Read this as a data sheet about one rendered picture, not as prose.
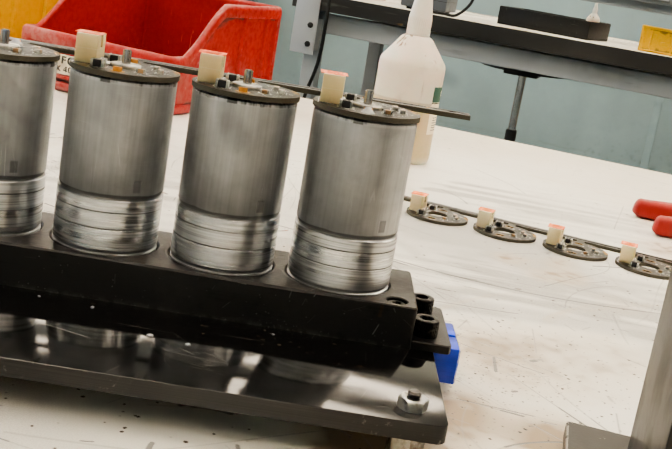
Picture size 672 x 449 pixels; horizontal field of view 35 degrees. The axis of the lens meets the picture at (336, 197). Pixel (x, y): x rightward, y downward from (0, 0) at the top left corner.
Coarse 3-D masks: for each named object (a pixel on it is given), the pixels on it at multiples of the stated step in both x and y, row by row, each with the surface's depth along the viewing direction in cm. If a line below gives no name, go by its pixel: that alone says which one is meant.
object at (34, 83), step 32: (0, 64) 23; (32, 64) 23; (0, 96) 23; (32, 96) 24; (0, 128) 23; (32, 128) 24; (0, 160) 24; (32, 160) 24; (0, 192) 24; (32, 192) 24; (0, 224) 24; (32, 224) 25
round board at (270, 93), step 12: (192, 84) 24; (204, 84) 24; (216, 84) 24; (228, 84) 24; (264, 84) 25; (228, 96) 23; (240, 96) 23; (252, 96) 23; (264, 96) 23; (276, 96) 24; (288, 96) 24
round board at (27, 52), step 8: (16, 48) 24; (24, 48) 24; (32, 48) 25; (40, 48) 25; (48, 48) 25; (0, 56) 23; (8, 56) 23; (16, 56) 23; (24, 56) 23; (32, 56) 23; (40, 56) 24; (48, 56) 24; (56, 56) 24
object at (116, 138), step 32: (128, 64) 24; (96, 96) 23; (128, 96) 23; (160, 96) 24; (64, 128) 24; (96, 128) 23; (128, 128) 23; (160, 128) 24; (64, 160) 24; (96, 160) 24; (128, 160) 24; (160, 160) 24; (64, 192) 24; (96, 192) 24; (128, 192) 24; (160, 192) 25; (64, 224) 24; (96, 224) 24; (128, 224) 24
